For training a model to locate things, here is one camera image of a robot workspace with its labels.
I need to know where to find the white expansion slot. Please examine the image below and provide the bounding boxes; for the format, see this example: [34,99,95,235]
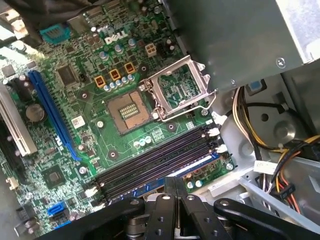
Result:
[0,82,38,157]

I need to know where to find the four pin power connector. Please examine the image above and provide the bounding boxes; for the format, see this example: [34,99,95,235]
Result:
[144,42,159,59]

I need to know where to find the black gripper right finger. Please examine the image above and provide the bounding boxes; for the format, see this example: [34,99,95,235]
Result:
[176,176,320,240]

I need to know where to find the blue expansion slot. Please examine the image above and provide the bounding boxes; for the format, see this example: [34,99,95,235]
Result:
[26,69,83,162]

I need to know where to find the white label tag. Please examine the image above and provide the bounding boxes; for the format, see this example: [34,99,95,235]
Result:
[253,159,279,176]

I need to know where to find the yellow square inductor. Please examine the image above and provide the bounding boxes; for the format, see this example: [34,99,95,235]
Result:
[94,75,105,89]
[123,62,136,75]
[109,68,121,81]

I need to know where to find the black chipset chip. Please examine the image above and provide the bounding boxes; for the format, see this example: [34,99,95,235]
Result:
[41,165,66,189]

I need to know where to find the metal drive cage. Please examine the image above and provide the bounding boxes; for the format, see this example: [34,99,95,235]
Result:
[237,154,320,240]

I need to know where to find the black PC case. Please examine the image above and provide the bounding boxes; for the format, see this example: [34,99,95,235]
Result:
[0,0,320,240]

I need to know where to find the silver coin battery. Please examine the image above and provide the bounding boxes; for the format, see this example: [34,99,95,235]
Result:
[25,103,46,123]

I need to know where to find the black RAM slot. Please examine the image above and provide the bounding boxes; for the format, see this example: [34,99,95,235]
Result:
[106,152,222,205]
[98,132,221,191]
[94,124,213,185]
[102,143,227,198]

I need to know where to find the black controller chip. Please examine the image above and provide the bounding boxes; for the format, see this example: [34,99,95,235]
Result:
[56,64,78,86]

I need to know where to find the orange red power wires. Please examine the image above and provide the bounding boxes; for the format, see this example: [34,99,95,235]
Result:
[269,134,320,216]

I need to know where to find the white yellow wire bundle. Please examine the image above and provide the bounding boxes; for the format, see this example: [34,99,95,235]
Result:
[232,84,320,161]

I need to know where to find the teal board connector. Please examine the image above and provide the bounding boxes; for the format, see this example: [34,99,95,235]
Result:
[39,22,73,46]

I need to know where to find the grey power supply unit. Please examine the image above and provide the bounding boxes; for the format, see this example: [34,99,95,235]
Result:
[169,0,320,93]

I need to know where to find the wire locking lever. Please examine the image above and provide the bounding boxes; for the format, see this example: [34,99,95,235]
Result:
[159,88,218,123]

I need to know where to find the green motherboard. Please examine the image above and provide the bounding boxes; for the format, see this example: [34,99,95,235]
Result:
[0,0,237,240]

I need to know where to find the blue data port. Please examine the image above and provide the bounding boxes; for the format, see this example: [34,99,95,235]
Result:
[46,201,68,218]

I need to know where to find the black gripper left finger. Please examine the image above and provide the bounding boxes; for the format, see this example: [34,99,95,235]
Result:
[37,176,178,240]

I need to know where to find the metal socket cover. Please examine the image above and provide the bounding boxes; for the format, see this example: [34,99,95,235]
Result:
[143,55,212,115]

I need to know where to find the CPU socket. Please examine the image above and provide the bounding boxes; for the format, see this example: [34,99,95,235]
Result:
[106,89,157,136]

